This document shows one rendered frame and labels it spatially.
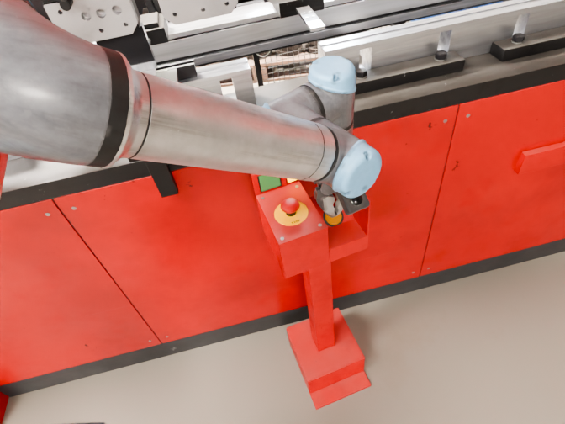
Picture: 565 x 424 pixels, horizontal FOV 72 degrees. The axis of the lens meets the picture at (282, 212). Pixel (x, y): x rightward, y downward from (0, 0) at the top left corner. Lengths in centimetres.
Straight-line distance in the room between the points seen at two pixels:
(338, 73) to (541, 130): 77
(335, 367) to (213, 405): 44
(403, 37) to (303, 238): 54
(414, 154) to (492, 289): 80
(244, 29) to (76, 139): 92
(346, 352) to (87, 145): 117
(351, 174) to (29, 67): 35
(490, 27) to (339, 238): 64
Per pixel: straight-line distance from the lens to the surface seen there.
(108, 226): 106
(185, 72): 96
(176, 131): 35
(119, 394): 164
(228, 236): 110
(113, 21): 90
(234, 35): 120
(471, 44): 115
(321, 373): 135
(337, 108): 65
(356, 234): 88
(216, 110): 38
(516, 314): 170
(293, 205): 80
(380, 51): 103
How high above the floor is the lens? 138
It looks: 46 degrees down
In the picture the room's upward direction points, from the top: 10 degrees counter-clockwise
